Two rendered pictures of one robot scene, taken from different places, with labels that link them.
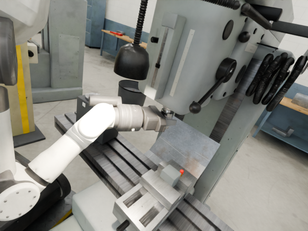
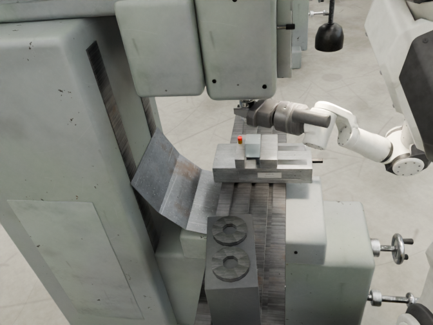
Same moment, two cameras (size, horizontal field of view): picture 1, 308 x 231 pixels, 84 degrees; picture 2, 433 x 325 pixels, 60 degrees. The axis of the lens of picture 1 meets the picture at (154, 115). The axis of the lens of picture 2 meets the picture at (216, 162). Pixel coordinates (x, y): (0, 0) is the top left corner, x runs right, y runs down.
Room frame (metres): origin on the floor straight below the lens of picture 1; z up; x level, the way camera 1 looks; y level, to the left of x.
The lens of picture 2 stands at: (1.00, 0.84, 1.83)
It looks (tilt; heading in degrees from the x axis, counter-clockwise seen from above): 39 degrees down; 250
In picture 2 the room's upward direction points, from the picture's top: 8 degrees counter-clockwise
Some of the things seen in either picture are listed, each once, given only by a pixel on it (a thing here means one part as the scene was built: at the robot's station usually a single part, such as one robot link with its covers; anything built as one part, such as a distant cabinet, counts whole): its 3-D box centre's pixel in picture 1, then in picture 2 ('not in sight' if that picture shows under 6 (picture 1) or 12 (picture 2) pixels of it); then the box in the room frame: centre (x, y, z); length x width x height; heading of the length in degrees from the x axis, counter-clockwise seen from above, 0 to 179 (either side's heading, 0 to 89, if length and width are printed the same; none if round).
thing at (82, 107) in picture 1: (98, 116); (233, 269); (0.79, 0.29, 1.01); 0.22 x 0.12 x 0.20; 64
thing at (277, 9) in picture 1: (258, 16); not in sight; (0.49, -0.17, 1.60); 0.08 x 0.02 x 0.04; 57
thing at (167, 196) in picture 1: (159, 188); (269, 150); (0.45, -0.10, 1.00); 0.15 x 0.06 x 0.04; 57
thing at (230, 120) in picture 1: (196, 150); (102, 207); (1.07, -0.39, 0.78); 0.50 x 0.47 x 1.56; 147
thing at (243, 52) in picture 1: (212, 55); (171, 35); (0.71, -0.15, 1.47); 0.24 x 0.19 x 0.26; 57
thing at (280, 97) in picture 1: (266, 78); not in sight; (0.67, -0.36, 1.45); 0.18 x 0.16 x 0.21; 147
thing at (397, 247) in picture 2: not in sight; (387, 248); (0.13, 0.23, 0.61); 0.16 x 0.12 x 0.12; 147
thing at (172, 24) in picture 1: (163, 59); (284, 38); (0.46, 0.02, 1.45); 0.04 x 0.04 x 0.21; 57
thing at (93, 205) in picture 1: (138, 198); (254, 215); (0.55, -0.04, 0.77); 0.50 x 0.35 x 0.12; 147
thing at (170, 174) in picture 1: (169, 177); (253, 145); (0.50, -0.13, 1.02); 0.06 x 0.05 x 0.06; 57
